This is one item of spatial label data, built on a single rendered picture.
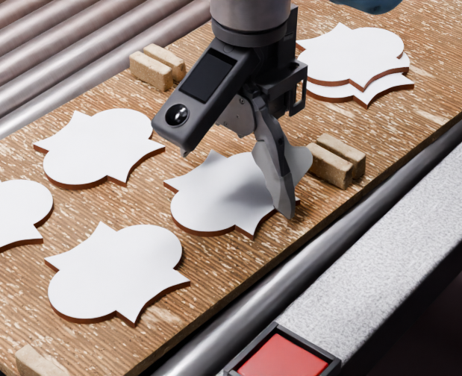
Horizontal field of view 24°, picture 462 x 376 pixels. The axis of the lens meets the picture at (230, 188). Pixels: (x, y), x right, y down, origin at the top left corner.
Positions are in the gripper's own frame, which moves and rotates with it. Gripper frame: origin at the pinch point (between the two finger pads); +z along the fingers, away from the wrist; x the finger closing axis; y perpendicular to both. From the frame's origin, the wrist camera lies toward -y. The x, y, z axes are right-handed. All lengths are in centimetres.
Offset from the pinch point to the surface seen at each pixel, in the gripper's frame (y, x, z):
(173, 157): 0.7, 9.1, 0.7
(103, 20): 17.9, 39.4, 3.2
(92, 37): 12.8, 35.9, 2.1
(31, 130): -6.6, 24.3, 0.9
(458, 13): 47.5, 2.9, -0.4
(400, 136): 20.4, -7.1, 0.2
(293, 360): -12.4, -19.0, 1.6
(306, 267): -1.2, -11.4, 2.7
